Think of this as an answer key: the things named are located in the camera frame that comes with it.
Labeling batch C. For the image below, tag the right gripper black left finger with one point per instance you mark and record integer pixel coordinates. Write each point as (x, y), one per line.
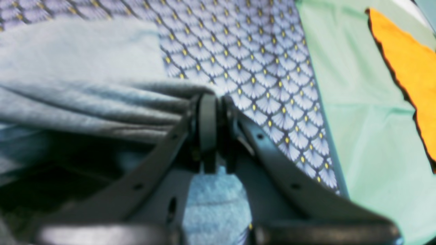
(146, 207)

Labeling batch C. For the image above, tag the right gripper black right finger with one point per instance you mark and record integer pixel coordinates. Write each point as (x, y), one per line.
(287, 206)

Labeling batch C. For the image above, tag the light grey T-shirt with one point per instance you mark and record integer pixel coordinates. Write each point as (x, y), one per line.
(82, 103)

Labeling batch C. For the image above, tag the light green cloth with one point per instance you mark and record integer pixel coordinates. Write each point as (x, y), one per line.
(383, 160)

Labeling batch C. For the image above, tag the fan-patterned table cloth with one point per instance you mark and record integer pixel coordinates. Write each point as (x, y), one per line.
(255, 50)

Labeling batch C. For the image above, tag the orange cloth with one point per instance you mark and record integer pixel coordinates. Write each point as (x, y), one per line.
(413, 67)

